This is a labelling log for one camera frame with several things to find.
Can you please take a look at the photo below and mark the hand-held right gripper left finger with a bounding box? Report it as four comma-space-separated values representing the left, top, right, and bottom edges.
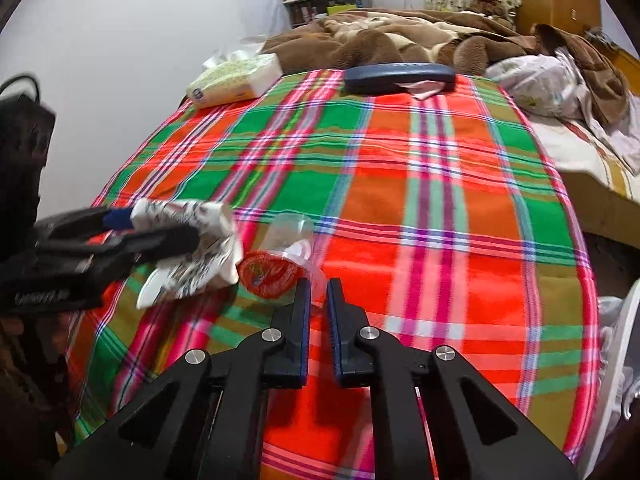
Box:
50, 277, 312, 480

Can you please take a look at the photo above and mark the dark blue glasses case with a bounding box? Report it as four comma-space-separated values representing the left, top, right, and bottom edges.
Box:
344, 62, 457, 95

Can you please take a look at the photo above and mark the green white tissue pack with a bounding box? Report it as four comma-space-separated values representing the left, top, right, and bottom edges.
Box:
186, 40, 283, 109

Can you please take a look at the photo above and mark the red lidded plastic cup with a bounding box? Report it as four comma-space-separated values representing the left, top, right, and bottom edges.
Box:
237, 212, 326, 303

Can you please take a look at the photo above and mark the white printed carton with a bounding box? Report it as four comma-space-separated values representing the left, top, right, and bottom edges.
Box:
132, 199, 244, 309

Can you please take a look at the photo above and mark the clear bin liner bag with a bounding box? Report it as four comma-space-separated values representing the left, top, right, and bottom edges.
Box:
597, 296, 626, 326

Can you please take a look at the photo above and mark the white patterned bed sheet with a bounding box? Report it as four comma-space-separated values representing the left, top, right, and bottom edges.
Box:
530, 115, 640, 197

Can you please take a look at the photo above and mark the pink cloth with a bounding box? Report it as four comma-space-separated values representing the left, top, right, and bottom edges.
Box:
402, 80, 446, 101

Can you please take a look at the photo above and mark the plaid cloth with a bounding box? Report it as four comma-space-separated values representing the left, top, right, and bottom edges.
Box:
65, 70, 601, 480

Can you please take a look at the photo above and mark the white printed pillow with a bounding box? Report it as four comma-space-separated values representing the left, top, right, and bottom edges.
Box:
487, 52, 586, 118

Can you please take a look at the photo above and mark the small shelf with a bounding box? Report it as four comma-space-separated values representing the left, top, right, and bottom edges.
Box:
282, 0, 373, 28

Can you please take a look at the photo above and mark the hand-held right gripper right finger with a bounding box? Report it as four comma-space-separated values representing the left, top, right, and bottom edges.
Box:
326, 277, 578, 480

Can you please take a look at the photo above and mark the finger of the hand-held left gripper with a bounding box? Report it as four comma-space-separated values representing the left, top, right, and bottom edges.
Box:
87, 225, 201, 267
35, 206, 136, 241

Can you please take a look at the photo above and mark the brown teddy bear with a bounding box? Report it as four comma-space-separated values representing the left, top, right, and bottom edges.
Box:
465, 0, 516, 28

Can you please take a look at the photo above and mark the white trash bin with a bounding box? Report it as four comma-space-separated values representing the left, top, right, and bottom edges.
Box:
575, 280, 640, 480

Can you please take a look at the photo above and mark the brown blanket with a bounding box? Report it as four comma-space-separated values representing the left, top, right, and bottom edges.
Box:
260, 7, 631, 126

